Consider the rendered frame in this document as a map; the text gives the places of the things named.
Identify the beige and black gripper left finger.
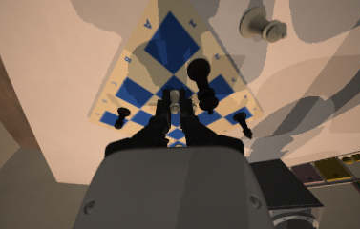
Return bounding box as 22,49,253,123
104,89,171,157

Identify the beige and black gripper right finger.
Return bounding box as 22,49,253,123
179,89,244,154

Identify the blue and tan chessboard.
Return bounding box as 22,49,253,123
88,0,264,136

